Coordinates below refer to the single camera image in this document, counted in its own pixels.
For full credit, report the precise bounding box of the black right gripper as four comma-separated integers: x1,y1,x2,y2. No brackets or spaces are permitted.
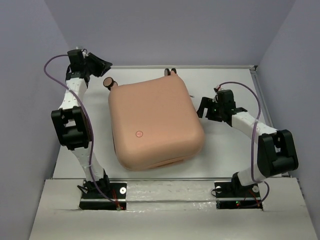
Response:
194,96,224,122

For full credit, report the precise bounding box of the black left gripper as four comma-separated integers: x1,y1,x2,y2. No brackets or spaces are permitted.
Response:
82,51,112,78

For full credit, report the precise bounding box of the pink hard-shell suitcase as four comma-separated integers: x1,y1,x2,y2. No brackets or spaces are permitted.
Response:
103,68,205,171

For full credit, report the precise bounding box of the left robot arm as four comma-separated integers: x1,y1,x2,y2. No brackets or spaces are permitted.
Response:
51,48,112,198

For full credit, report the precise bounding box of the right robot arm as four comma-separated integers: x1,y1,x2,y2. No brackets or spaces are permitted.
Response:
197,89,299,196

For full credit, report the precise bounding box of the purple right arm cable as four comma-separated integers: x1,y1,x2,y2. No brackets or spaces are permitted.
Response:
214,81,271,207

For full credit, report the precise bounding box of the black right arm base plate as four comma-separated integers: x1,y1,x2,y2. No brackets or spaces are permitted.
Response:
210,181,263,210

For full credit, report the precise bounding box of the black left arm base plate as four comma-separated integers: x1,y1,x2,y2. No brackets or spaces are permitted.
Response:
77,181,127,211

